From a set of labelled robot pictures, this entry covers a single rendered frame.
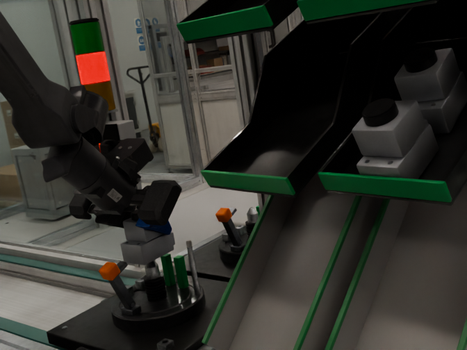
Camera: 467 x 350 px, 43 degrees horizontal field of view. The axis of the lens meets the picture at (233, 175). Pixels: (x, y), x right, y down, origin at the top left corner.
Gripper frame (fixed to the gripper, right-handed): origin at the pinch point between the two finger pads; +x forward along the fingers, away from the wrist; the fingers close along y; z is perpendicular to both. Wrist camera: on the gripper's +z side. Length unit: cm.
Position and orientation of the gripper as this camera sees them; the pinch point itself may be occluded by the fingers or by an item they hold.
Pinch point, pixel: (144, 219)
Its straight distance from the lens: 88.2
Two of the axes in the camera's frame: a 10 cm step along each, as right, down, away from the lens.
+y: -7.9, -0.1, 6.1
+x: 5.0, 5.6, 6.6
